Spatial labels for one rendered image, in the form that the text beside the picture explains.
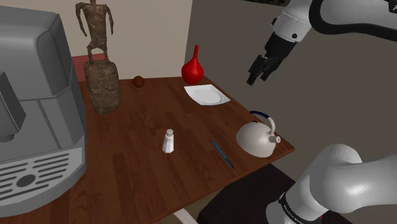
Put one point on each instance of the blue pen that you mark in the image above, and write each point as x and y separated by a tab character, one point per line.
221	153

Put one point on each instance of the brown wooden table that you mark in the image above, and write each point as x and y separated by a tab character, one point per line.
139	183

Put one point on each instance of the brown human figure statue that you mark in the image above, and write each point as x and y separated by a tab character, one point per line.
101	83

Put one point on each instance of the white salt shaker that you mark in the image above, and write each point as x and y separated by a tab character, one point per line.
168	144

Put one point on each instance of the red long-necked vase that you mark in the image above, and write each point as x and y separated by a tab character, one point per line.
192	72

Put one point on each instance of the dark robot stand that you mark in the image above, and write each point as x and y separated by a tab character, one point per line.
245	198

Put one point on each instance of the grey coffee machine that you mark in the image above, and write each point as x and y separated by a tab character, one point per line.
40	102

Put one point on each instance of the white square plate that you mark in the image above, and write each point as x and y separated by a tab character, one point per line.
206	94

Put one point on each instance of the brown ball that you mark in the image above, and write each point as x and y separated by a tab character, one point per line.
138	81

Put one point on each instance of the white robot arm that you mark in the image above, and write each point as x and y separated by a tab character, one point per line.
338	183

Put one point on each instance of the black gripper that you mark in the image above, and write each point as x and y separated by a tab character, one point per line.
277	48

